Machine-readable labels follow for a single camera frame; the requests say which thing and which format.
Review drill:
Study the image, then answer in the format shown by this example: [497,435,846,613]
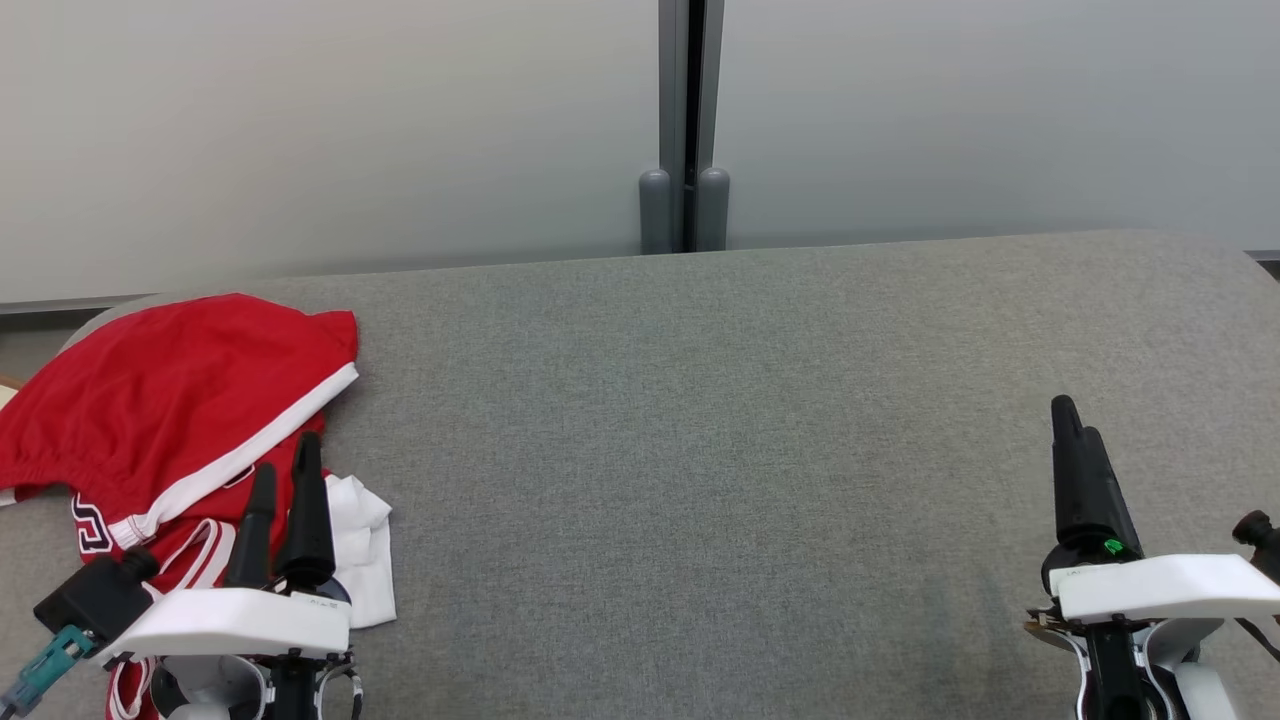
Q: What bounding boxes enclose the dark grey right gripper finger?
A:
[1070,427,1143,564]
[1050,394,1088,547]

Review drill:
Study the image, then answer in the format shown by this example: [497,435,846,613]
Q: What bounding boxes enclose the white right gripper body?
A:
[1043,552,1280,624]

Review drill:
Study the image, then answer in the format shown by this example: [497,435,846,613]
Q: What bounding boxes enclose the red shorts with white stripe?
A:
[0,292,360,548]

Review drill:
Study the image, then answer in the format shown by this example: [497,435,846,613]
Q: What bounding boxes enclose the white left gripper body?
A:
[100,586,354,661]

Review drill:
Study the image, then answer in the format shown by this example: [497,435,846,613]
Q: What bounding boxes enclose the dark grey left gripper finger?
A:
[224,462,278,589]
[274,431,338,594]

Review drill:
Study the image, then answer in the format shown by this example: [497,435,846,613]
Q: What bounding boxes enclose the red jersey with white sleeves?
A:
[70,415,398,720]

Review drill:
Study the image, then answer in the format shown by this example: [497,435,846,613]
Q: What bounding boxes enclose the teal left camera connector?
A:
[0,625,97,717]

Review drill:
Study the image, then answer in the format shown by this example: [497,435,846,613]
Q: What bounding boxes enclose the grey partition post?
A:
[638,0,731,255]

